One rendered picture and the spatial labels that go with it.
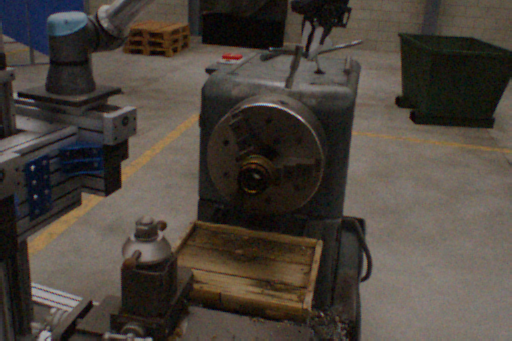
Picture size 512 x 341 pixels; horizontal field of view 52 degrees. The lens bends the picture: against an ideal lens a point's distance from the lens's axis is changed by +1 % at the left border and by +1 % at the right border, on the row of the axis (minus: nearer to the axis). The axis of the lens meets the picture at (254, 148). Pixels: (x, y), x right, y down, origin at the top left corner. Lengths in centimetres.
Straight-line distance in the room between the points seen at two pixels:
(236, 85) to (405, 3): 988
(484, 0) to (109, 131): 1028
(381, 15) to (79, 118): 994
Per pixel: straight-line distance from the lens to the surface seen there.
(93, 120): 167
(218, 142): 141
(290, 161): 134
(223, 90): 154
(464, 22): 1146
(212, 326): 98
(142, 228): 85
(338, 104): 149
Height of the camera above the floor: 157
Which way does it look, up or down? 19 degrees down
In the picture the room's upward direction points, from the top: 3 degrees clockwise
